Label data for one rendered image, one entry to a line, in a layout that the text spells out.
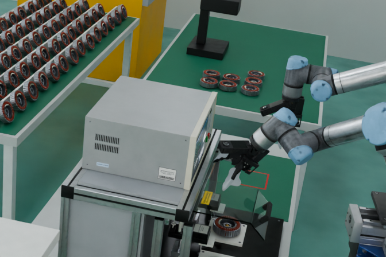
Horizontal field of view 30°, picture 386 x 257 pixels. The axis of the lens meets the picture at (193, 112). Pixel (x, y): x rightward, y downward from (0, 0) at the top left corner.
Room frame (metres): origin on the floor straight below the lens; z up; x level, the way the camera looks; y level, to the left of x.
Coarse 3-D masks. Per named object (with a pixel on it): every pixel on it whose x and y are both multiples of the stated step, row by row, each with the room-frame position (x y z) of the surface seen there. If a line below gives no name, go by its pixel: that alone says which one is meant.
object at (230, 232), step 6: (216, 222) 2.46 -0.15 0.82; (222, 222) 2.50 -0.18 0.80; (228, 222) 2.50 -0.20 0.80; (234, 222) 2.49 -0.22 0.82; (216, 228) 2.44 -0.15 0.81; (222, 228) 2.43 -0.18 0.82; (228, 228) 2.43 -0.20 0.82; (234, 228) 2.44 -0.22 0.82; (240, 228) 2.45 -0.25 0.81; (222, 234) 2.42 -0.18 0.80; (228, 234) 2.42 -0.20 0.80; (234, 234) 2.43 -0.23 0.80
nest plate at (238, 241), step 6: (210, 222) 2.52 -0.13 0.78; (210, 234) 2.43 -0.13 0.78; (216, 234) 2.44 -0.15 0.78; (240, 234) 2.46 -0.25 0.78; (216, 240) 2.40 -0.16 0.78; (222, 240) 2.40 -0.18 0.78; (228, 240) 2.40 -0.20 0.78; (234, 240) 2.41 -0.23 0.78; (240, 240) 2.41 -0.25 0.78; (240, 246) 2.39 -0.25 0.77
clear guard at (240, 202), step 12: (204, 180) 2.35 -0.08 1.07; (216, 192) 2.27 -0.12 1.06; (228, 192) 2.28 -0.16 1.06; (240, 192) 2.29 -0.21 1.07; (252, 192) 2.30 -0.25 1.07; (204, 204) 2.17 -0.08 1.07; (216, 204) 2.18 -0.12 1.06; (228, 204) 2.19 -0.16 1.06; (240, 204) 2.21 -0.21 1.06; (252, 204) 2.22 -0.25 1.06; (216, 216) 2.11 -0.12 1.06; (228, 216) 2.11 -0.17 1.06; (240, 216) 2.12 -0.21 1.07; (252, 216) 2.14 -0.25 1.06; (264, 228) 2.15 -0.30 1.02
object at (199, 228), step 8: (176, 224) 2.29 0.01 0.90; (200, 224) 2.27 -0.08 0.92; (168, 232) 2.23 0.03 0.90; (176, 232) 2.23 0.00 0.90; (192, 232) 2.21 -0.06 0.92; (200, 232) 2.22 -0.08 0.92; (208, 232) 2.22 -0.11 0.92; (192, 240) 2.21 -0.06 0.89; (200, 240) 2.21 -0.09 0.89; (208, 240) 2.23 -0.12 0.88
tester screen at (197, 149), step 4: (208, 116) 2.42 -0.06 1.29; (204, 124) 2.35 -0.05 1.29; (204, 128) 2.37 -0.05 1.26; (204, 132) 2.38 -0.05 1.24; (200, 136) 2.28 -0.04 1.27; (200, 140) 2.30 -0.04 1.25; (204, 140) 2.41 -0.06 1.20; (196, 144) 2.20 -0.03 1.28; (200, 144) 2.31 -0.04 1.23; (196, 148) 2.22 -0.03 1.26; (200, 148) 2.33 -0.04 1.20; (196, 152) 2.23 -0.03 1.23; (196, 156) 2.25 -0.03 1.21; (196, 164) 2.28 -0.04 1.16; (196, 168) 2.29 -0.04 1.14; (192, 172) 2.20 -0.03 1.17
